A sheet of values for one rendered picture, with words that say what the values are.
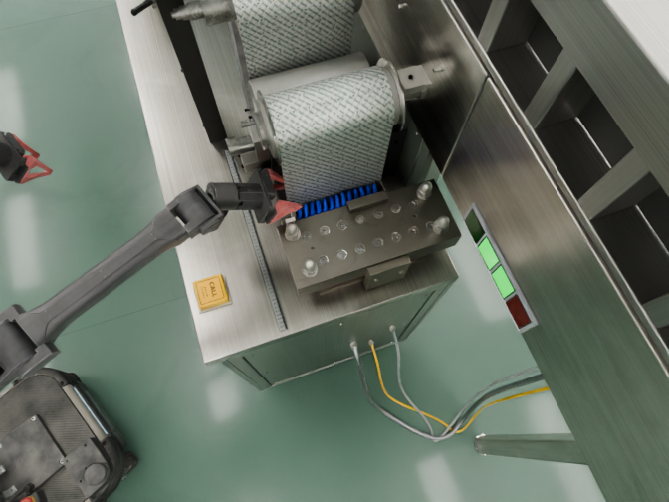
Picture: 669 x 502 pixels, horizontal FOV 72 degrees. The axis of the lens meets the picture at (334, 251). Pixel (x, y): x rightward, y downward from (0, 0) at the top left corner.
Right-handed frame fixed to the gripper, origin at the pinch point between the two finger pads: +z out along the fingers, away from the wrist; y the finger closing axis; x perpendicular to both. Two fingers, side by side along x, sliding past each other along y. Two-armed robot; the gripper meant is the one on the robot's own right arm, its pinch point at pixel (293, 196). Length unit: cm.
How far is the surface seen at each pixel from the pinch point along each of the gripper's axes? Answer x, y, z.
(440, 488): -79, 83, 77
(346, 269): -0.6, 19.1, 7.5
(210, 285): -25.3, 8.8, -14.0
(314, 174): 8.5, 0.2, 0.9
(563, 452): -7, 74, 58
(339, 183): 5.4, 0.2, 9.7
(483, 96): 44.2, 10.5, 10.1
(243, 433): -113, 38, 19
